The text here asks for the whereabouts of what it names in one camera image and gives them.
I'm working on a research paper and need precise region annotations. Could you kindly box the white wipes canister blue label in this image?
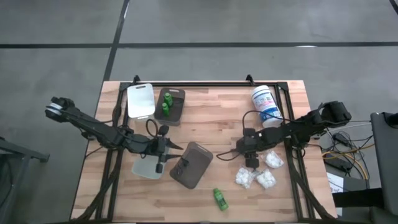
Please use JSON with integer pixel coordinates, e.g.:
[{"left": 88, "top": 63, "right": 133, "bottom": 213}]
[{"left": 251, "top": 85, "right": 284, "bottom": 128}]

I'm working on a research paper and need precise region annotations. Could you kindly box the white paper sheet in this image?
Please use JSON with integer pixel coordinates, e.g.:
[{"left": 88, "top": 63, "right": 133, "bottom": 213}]
[{"left": 326, "top": 172, "right": 345, "bottom": 194}]

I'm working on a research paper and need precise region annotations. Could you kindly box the black aluminium table frame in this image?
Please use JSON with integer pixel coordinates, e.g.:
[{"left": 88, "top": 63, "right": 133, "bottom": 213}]
[{"left": 73, "top": 81, "right": 338, "bottom": 223}]

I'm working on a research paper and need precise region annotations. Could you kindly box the white plastic bin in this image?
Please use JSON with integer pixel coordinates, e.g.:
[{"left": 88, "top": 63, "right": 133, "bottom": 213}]
[{"left": 126, "top": 83, "right": 156, "bottom": 122}]

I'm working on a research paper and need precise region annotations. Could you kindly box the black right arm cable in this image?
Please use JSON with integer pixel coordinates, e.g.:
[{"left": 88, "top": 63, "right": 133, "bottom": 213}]
[{"left": 216, "top": 109, "right": 326, "bottom": 162}]

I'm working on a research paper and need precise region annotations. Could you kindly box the smoky grey plastic bin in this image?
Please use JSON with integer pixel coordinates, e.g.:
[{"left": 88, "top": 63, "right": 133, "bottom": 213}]
[
  {"left": 169, "top": 141, "right": 214, "bottom": 190},
  {"left": 154, "top": 87, "right": 187, "bottom": 127}
]

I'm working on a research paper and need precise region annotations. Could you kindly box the black power brick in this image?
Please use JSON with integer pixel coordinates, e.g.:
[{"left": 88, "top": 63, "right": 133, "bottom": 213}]
[{"left": 324, "top": 153, "right": 353, "bottom": 171}]

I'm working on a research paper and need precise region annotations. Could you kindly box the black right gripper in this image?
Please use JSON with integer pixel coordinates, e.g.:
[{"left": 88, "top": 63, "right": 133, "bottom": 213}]
[{"left": 236, "top": 127, "right": 267, "bottom": 169}]

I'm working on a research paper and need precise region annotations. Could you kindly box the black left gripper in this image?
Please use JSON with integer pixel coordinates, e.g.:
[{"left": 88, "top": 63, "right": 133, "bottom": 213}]
[{"left": 134, "top": 124, "right": 185, "bottom": 174}]

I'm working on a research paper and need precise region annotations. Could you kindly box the grey cart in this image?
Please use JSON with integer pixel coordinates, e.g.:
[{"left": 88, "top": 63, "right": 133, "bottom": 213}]
[{"left": 369, "top": 111, "right": 398, "bottom": 224}]

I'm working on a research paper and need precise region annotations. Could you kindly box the yellow cable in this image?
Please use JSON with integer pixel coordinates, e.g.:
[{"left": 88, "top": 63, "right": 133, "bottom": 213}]
[{"left": 322, "top": 143, "right": 376, "bottom": 180}]

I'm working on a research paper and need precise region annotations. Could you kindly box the clear bag of cotton balls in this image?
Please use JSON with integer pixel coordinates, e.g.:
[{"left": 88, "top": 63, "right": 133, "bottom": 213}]
[
  {"left": 234, "top": 167, "right": 257, "bottom": 190},
  {"left": 256, "top": 168, "right": 277, "bottom": 190},
  {"left": 264, "top": 150, "right": 285, "bottom": 169}
]

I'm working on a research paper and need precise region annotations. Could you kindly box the translucent plastic bin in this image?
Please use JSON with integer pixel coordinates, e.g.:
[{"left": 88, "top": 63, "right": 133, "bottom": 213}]
[{"left": 131, "top": 146, "right": 171, "bottom": 180}]

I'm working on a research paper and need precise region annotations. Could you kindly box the grey metal stand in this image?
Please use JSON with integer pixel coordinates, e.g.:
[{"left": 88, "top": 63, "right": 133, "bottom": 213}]
[{"left": 0, "top": 136, "right": 50, "bottom": 224}]

